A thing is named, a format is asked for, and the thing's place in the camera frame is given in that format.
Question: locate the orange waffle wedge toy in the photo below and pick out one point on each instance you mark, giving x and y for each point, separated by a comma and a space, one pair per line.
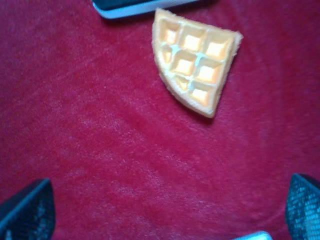
193, 59

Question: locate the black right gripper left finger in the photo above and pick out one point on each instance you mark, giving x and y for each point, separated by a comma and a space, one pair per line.
29, 214

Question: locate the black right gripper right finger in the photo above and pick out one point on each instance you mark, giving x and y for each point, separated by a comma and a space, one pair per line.
302, 212

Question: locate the black and white board eraser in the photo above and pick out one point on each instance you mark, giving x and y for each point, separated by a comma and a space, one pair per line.
116, 9

